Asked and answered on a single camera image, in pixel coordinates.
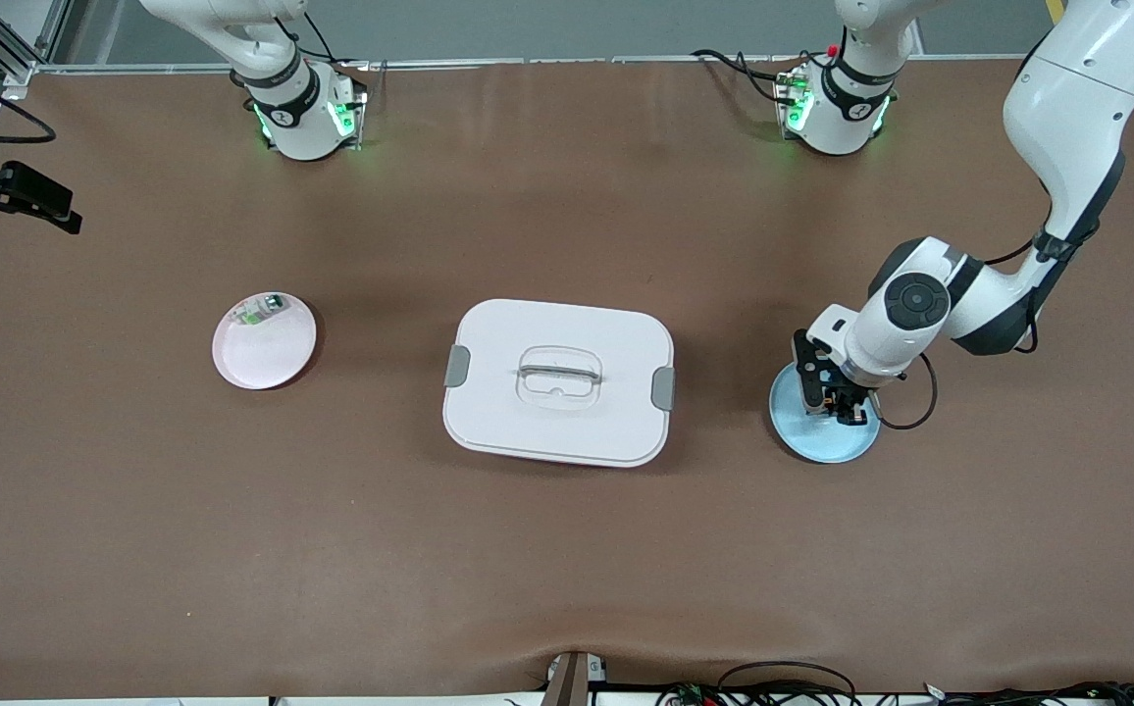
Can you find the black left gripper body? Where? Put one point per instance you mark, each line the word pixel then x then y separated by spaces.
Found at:
pixel 848 396

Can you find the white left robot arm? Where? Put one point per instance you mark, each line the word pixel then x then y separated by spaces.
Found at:
pixel 1067 98

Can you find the white lidded storage box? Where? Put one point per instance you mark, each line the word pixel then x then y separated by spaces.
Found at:
pixel 557 422

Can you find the light blue round plate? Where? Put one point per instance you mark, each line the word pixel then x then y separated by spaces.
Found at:
pixel 822 446

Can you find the pinkish white round plate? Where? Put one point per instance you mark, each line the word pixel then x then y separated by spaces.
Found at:
pixel 263 353

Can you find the green and white switch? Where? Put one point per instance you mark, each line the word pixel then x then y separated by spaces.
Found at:
pixel 255 312

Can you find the metal table edge bracket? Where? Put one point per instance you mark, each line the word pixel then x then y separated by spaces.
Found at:
pixel 572 681

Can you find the silver table edge rail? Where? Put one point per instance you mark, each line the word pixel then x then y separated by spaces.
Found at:
pixel 577 61

